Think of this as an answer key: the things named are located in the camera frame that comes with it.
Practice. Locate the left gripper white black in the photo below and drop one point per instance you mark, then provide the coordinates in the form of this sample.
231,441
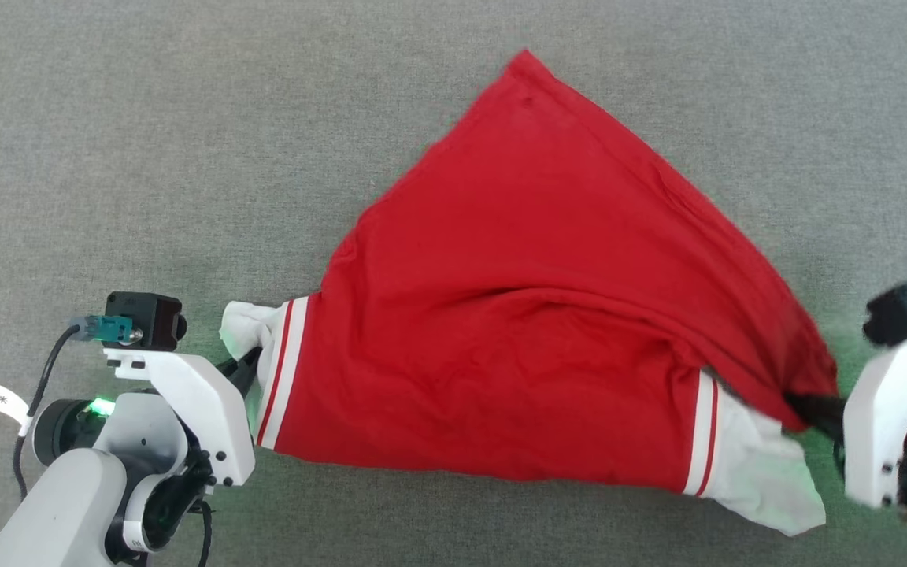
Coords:
201,409

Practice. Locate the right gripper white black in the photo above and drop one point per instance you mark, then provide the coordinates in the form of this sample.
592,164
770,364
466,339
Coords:
875,425

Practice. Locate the red garment with white trim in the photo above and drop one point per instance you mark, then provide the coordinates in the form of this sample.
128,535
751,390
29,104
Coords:
532,315

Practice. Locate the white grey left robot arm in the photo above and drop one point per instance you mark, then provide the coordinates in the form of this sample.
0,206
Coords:
68,496

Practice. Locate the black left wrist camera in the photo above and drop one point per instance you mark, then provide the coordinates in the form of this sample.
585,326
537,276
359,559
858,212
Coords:
146,319

